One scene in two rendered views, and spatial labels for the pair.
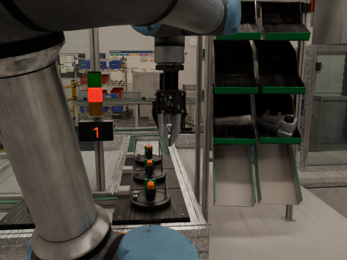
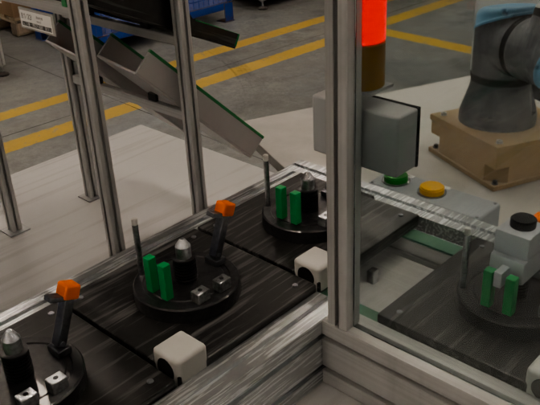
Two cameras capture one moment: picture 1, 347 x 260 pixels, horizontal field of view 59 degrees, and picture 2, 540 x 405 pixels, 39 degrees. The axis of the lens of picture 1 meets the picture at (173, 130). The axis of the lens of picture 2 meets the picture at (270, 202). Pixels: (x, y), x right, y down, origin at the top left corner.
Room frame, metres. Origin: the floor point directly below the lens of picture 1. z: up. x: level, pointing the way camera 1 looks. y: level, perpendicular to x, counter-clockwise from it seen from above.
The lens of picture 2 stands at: (1.70, 0.82, 1.54)
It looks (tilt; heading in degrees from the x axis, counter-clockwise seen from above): 28 degrees down; 230
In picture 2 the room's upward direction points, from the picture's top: 3 degrees counter-clockwise
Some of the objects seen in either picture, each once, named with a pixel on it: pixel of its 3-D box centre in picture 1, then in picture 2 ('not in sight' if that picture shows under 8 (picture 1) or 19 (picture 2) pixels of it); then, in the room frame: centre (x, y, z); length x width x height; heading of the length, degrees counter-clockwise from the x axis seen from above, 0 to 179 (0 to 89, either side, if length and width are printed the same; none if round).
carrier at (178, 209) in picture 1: (150, 191); (308, 195); (0.99, 0.08, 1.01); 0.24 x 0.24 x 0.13; 5
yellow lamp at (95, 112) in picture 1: (95, 108); not in sight; (1.10, 0.28, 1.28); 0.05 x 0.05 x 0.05
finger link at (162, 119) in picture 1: (163, 130); not in sight; (0.78, 0.02, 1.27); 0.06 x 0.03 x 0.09; 5
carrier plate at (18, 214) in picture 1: (49, 208); not in sight; (0.97, 0.42, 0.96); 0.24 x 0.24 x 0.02; 5
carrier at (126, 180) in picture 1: (149, 168); (184, 264); (1.24, 0.10, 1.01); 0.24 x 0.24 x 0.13; 5
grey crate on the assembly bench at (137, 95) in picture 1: (131, 95); not in sight; (6.52, 0.88, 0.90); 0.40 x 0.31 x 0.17; 92
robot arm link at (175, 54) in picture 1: (170, 57); not in sight; (0.78, 0.01, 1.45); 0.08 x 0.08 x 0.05
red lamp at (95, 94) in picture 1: (95, 94); not in sight; (1.10, 0.28, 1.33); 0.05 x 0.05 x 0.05
